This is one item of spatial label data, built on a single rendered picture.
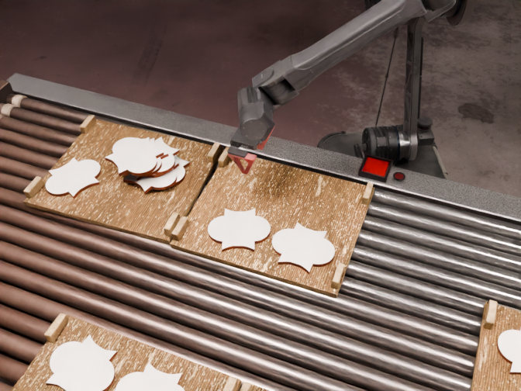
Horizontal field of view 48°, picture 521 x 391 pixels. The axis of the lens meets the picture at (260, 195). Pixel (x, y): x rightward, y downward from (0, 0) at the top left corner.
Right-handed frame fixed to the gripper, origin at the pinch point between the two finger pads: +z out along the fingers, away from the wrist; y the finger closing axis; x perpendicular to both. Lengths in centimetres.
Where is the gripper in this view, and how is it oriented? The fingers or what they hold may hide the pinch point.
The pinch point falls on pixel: (252, 158)
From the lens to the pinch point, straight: 145.8
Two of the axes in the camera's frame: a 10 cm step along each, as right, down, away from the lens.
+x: -9.2, -2.6, 2.8
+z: 0.2, 7.0, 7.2
